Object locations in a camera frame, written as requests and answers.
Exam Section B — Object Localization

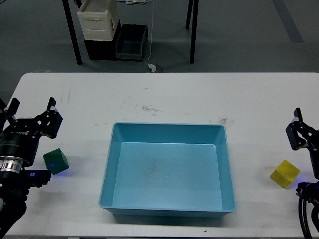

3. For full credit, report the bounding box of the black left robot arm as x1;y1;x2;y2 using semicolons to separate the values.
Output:
0;98;63;237

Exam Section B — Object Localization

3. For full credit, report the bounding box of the white cable on floor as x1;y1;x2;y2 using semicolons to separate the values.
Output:
116;0;153;5

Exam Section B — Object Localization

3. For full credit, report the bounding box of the black table leg right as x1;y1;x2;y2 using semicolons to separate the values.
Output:
185;0;199;64

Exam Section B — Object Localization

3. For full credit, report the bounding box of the black storage box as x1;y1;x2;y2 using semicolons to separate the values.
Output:
84;21;121;61

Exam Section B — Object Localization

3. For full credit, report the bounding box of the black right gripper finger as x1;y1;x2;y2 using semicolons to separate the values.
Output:
286;108;319;150

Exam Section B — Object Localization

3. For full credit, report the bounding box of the black table leg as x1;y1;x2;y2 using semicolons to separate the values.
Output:
185;0;199;64
62;0;82;65

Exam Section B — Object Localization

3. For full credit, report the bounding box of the white hanging cable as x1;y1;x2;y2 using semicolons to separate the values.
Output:
145;0;155;66

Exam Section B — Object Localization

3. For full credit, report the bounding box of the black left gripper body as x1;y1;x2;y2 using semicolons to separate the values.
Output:
0;118;39;167

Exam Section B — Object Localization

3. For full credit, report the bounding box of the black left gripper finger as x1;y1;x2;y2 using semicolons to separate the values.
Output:
0;98;20;128
33;97;63;139

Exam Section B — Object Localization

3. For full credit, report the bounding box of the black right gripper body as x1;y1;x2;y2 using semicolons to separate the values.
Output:
308;141;319;179

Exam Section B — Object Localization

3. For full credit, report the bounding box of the yellow wooden block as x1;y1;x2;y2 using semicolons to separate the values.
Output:
270;160;300;188

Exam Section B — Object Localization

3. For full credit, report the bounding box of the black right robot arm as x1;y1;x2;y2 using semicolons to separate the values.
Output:
286;108;319;239

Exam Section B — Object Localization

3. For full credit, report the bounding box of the cream plastic crate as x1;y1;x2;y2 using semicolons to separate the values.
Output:
77;0;119;41

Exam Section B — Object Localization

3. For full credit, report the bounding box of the green wooden block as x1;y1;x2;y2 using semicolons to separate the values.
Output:
43;148;69;175

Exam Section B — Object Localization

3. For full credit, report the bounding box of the white power adapter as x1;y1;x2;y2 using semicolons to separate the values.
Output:
148;64;157;73

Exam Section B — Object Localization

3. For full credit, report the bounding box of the dark grey plastic bin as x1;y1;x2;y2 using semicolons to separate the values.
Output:
115;24;148;61

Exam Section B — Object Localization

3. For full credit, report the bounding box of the black table leg left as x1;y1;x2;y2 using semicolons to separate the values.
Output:
62;0;82;65

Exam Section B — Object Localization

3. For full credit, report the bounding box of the light blue plastic bin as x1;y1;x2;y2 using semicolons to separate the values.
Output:
99;122;237;218

